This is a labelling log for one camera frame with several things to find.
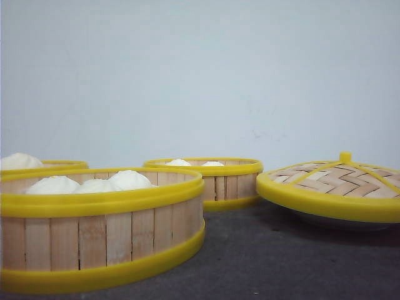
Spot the bamboo steamer basket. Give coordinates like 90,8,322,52
1,167,205,294
144,157,263,212
0,159,90,176

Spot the woven bamboo steamer lid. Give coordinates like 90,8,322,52
256,152,399,224

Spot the right bun in middle basket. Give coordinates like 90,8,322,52
202,161,224,167

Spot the right front white bun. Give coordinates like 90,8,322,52
108,170,154,191

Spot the white plate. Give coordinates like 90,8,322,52
292,211,393,232

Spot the white bun in rear basket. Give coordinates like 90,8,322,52
1,152,44,170

